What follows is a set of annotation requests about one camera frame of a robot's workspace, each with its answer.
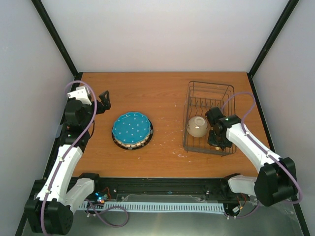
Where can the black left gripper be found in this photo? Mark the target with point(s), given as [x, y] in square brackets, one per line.
[101, 109]

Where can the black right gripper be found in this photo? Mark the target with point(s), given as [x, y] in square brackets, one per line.
[228, 144]

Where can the cream ceramic bowl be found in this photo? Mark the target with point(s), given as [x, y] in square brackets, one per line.
[197, 127]

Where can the teal polka dot plate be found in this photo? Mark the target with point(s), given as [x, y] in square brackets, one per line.
[131, 128]

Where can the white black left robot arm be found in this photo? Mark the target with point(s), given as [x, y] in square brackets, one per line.
[51, 212]

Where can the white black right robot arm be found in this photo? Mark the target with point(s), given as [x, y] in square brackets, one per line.
[276, 180]

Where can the black striped plate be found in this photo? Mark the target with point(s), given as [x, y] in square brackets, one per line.
[138, 145]

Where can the metal floor plate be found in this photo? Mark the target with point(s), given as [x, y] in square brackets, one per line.
[279, 220]

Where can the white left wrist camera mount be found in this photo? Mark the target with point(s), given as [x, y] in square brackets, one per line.
[81, 93]

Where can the dark wire dish rack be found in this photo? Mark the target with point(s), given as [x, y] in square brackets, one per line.
[200, 97]

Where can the black aluminium frame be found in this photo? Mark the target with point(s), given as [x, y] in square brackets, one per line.
[155, 186]

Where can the white slotted cable duct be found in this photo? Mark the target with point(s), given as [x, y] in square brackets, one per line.
[151, 207]

